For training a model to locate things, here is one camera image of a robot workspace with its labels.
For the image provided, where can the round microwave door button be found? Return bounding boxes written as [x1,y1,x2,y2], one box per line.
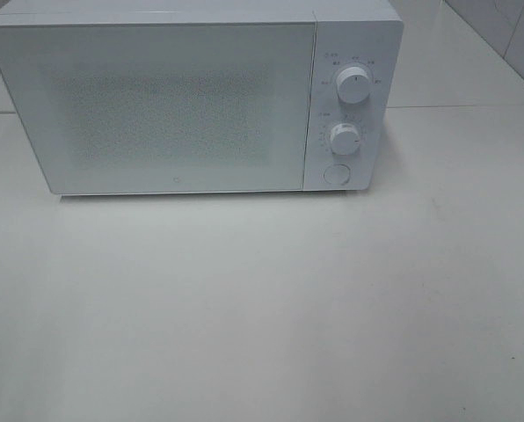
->
[324,164,351,186]

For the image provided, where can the white microwave knob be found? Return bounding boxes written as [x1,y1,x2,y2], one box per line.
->
[335,63,372,105]
[329,123,361,156]

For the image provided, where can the white microwave door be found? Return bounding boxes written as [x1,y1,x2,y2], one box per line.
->
[0,23,315,195]

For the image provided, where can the white microwave oven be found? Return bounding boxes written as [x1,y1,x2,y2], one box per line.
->
[0,1,404,192]

